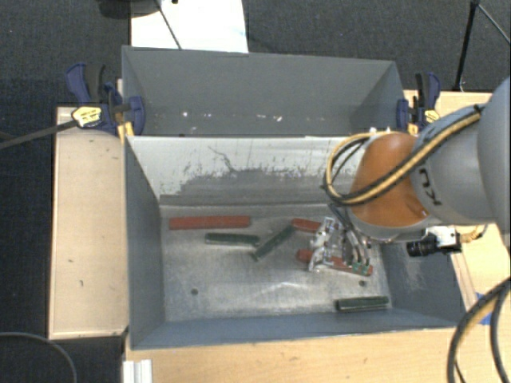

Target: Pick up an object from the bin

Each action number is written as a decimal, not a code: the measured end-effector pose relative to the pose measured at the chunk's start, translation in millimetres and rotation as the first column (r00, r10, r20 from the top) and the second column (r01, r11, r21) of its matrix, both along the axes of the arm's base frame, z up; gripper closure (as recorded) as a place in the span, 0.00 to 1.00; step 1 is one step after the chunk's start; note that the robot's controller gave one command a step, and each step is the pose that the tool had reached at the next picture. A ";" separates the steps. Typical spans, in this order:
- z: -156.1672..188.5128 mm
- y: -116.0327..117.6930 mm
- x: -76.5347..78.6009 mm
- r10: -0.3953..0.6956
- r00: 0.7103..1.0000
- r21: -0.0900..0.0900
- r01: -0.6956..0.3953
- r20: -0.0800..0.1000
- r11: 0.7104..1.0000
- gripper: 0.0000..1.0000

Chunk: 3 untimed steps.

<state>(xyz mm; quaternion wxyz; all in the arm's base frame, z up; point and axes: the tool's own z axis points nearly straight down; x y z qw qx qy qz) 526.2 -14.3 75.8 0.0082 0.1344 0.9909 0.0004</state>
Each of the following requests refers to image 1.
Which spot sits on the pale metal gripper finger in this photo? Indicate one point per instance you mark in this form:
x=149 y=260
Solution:
x=327 y=231
x=321 y=259

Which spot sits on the red-brown flat block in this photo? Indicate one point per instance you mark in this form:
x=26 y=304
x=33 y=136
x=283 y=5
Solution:
x=209 y=222
x=305 y=226
x=303 y=255

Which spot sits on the dark green flat block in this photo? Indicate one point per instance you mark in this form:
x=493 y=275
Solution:
x=273 y=242
x=361 y=304
x=231 y=238

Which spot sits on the grey metal bin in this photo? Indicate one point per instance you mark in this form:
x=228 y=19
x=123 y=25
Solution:
x=247 y=285

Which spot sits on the pale wood flat board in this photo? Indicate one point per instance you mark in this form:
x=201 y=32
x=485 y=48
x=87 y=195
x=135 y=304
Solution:
x=89 y=230

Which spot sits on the black cylinder on white bracket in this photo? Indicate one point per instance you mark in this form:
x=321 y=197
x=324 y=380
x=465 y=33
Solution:
x=423 y=247

